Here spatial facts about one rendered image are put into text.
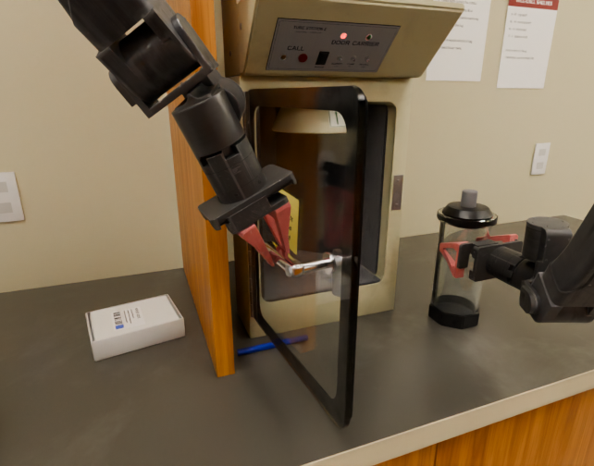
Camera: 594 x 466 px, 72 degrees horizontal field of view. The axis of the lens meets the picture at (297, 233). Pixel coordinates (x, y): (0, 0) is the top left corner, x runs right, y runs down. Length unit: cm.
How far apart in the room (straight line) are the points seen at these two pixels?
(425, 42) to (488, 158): 90
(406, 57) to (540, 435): 71
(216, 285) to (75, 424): 27
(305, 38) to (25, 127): 70
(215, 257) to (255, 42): 31
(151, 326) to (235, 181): 45
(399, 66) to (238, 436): 62
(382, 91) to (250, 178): 41
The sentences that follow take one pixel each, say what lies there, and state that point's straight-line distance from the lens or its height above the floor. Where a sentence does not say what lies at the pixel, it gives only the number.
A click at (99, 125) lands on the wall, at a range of 110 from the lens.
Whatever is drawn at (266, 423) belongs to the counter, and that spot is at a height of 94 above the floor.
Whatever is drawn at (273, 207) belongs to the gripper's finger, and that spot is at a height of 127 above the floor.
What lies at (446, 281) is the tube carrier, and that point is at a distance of 86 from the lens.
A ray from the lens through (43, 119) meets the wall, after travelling 112.
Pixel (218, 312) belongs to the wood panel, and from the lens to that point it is 67.
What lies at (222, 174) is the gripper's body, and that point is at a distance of 43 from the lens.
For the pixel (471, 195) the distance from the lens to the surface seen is 84.
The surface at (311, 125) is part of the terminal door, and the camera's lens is 48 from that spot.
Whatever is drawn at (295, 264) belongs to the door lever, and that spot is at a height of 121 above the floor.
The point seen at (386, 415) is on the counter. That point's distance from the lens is 67.
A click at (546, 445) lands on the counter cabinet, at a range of 98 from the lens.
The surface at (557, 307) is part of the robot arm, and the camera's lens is 66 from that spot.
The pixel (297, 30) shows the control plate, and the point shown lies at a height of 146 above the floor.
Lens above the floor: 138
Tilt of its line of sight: 19 degrees down
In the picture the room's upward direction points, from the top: straight up
